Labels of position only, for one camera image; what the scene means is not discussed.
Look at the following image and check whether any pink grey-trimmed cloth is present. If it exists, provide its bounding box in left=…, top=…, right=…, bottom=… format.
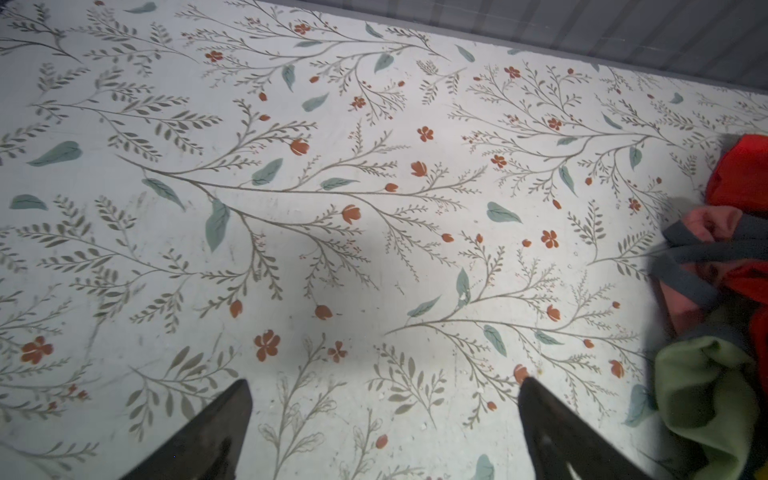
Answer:
left=651, top=206, right=767, bottom=334

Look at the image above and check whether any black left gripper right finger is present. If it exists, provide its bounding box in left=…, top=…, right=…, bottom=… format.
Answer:
left=518, top=377, right=650, bottom=480

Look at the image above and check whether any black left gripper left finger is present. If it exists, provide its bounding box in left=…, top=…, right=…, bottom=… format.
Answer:
left=123, top=379, right=253, bottom=480

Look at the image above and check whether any olive green shirt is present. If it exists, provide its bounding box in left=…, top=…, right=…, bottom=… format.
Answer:
left=654, top=324, right=767, bottom=479

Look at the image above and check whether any red cloth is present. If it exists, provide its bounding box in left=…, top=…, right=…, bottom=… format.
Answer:
left=705, top=135, right=767, bottom=389

